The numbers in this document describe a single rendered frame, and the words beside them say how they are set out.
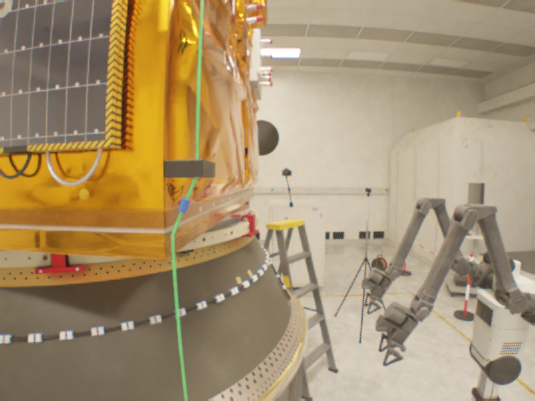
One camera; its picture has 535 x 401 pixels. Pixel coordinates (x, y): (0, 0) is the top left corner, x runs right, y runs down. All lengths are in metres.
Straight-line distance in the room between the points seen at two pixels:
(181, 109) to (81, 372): 0.71
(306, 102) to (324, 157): 1.76
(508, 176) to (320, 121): 5.15
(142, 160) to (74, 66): 0.20
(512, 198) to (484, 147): 1.29
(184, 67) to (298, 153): 8.25
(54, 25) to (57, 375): 0.80
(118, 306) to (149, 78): 0.63
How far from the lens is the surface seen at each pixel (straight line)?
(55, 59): 0.60
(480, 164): 6.83
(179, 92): 0.56
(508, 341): 1.58
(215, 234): 1.03
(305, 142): 8.82
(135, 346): 0.92
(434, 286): 1.16
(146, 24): 0.59
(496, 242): 1.22
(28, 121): 0.61
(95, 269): 0.93
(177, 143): 0.54
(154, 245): 0.53
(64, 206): 0.61
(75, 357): 0.92
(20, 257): 0.93
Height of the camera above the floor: 1.89
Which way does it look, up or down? 4 degrees down
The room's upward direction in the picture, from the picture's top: straight up
